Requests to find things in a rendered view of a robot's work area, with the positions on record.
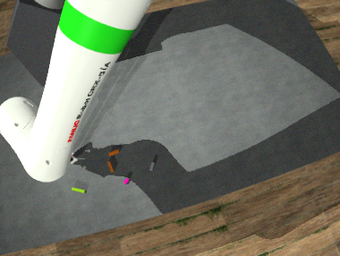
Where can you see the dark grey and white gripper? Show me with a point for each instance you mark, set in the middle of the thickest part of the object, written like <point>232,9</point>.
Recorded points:
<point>73,159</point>

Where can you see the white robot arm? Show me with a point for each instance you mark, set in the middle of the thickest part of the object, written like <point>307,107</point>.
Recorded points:
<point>90,37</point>

